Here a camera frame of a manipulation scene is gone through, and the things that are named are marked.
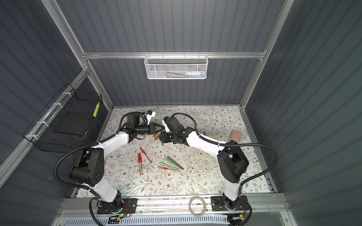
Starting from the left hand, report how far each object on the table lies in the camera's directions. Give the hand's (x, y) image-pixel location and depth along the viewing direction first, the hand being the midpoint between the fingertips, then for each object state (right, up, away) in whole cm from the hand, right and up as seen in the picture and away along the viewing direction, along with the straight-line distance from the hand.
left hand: (165, 129), depth 84 cm
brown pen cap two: (-9, -7, +17) cm, 21 cm away
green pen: (0, -6, -11) cm, 12 cm away
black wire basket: (-49, +6, -9) cm, 50 cm away
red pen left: (-18, -22, +4) cm, 28 cm away
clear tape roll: (+21, -43, -11) cm, 49 cm away
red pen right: (-16, -22, +4) cm, 28 cm away
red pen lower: (+1, -25, +2) cm, 25 cm away
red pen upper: (-16, -16, +9) cm, 24 cm away
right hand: (-2, -4, -1) cm, 5 cm away
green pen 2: (+2, -23, +2) cm, 23 cm away
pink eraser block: (+49, -6, +17) cm, 52 cm away
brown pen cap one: (-4, -4, 0) cm, 6 cm away
